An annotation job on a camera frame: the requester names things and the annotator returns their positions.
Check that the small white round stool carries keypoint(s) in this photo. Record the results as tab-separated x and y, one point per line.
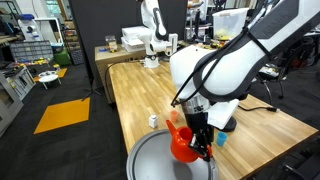
47	77

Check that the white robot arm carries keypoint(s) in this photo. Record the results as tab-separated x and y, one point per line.
210	83

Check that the white boxes stack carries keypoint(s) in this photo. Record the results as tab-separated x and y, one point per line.
130	38

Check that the small white container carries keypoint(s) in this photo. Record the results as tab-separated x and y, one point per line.
153	121

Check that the small blue cup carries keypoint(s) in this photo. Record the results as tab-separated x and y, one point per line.
221	138

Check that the grey parts organizer case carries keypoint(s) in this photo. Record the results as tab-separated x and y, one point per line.
31	50

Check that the small orange cup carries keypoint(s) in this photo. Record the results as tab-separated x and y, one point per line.
174	115

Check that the clear plastic storage bin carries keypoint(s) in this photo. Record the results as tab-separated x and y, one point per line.
227	24

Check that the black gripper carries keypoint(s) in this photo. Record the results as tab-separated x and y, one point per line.
203	132

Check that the round grey metal tray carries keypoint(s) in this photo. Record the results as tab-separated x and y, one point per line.
150	159

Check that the orange floor mat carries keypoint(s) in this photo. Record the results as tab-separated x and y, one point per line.
63	114

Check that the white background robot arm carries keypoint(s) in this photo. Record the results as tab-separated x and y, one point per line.
155	36

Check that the red teapot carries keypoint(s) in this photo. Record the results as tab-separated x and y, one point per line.
180	138

